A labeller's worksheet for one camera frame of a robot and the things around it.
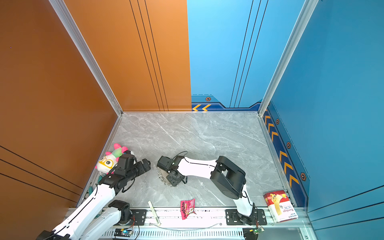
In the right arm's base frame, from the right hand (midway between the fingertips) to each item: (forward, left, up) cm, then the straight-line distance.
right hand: (176, 179), depth 85 cm
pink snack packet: (-14, -7, 0) cm, 16 cm away
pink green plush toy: (+7, +40, +7) cm, 41 cm away
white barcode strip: (-17, +10, -2) cm, 20 cm away
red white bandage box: (-15, -53, +3) cm, 55 cm away
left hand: (+7, +18, +6) cm, 20 cm away
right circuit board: (-24, -41, -1) cm, 47 cm away
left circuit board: (-25, +25, -2) cm, 35 cm away
